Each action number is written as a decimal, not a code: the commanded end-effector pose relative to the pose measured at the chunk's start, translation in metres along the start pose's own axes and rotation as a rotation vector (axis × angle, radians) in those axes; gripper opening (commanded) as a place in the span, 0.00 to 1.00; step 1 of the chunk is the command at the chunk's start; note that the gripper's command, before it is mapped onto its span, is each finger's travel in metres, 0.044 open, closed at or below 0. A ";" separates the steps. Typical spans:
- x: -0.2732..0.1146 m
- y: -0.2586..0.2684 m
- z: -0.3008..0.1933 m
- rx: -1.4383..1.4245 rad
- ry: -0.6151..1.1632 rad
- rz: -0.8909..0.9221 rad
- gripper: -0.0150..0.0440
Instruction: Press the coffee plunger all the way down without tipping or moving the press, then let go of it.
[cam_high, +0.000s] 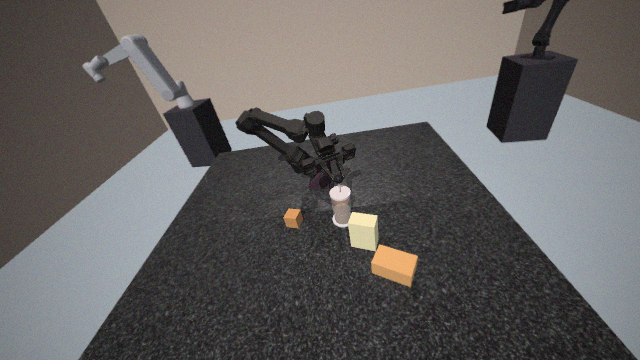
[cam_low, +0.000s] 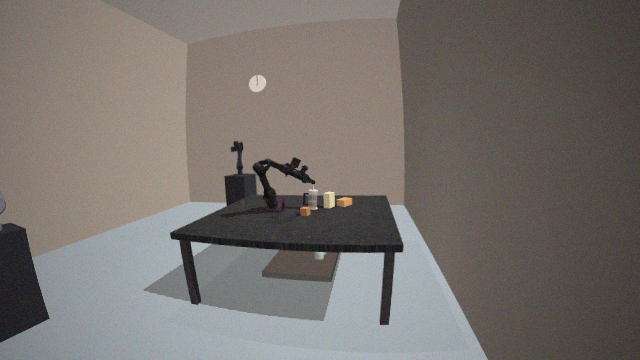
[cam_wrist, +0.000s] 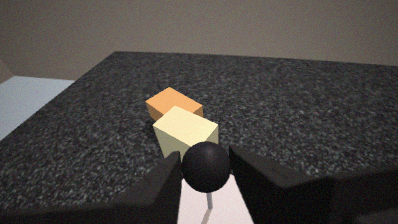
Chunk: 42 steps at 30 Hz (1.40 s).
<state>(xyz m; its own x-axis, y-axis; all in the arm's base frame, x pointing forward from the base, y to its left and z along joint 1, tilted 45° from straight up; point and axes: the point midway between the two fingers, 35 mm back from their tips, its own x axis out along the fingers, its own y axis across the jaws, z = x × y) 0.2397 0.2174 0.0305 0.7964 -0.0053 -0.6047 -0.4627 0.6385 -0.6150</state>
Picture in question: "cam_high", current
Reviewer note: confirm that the small orange cube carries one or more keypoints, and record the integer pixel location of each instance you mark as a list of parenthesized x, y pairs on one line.
[(293, 218)]

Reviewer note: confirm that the orange rectangular block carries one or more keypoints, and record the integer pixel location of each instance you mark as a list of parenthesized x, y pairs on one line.
[(394, 265)]

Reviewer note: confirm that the pale yellow block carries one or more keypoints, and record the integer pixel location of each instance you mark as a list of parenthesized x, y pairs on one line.
[(363, 231)]

